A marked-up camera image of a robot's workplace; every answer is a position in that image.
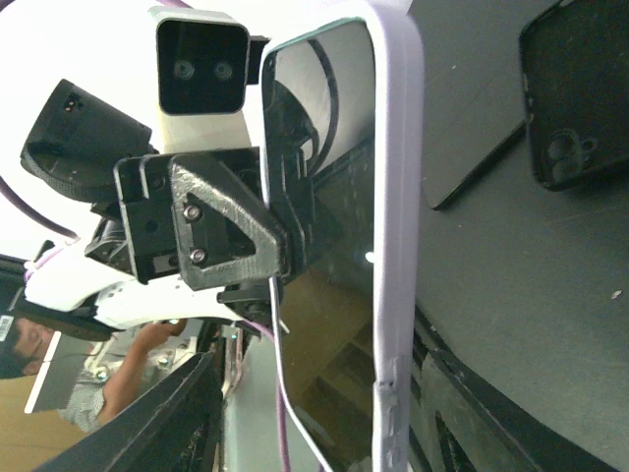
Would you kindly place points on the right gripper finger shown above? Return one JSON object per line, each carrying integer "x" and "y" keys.
{"x": 153, "y": 431}

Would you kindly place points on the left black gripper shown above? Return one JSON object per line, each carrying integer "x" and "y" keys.
{"x": 192, "y": 213}

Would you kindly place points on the teal phone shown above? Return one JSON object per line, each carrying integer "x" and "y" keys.
{"x": 318, "y": 119}

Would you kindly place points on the lavender phone case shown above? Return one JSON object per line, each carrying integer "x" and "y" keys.
{"x": 399, "y": 64}

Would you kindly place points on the black phone case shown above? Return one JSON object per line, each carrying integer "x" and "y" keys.
{"x": 574, "y": 67}

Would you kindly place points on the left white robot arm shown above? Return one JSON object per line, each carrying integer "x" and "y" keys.
{"x": 87, "y": 288}

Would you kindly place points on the person in background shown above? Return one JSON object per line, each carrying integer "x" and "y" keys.
{"x": 113, "y": 374}

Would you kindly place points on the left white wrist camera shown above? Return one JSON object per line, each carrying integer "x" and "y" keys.
{"x": 206, "y": 65}

